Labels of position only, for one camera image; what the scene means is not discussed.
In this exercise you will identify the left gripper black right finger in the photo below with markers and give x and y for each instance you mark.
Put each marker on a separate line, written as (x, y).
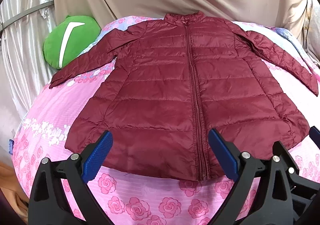
(274, 206)

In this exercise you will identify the maroon quilted down jacket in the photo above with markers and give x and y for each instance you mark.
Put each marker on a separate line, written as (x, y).
(174, 80)

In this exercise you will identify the silver satin curtain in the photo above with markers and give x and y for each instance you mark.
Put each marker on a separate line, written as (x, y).
(26, 24)

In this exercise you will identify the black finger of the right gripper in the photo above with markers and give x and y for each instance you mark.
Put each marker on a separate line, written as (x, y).
(314, 134)

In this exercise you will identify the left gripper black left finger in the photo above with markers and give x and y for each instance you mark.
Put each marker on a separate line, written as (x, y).
(48, 202)

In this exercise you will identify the pink floral bed sheet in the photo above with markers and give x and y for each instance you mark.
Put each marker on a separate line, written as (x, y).
(132, 199)

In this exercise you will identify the green round plush pillow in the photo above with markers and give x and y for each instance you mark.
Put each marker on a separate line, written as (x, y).
(69, 39)

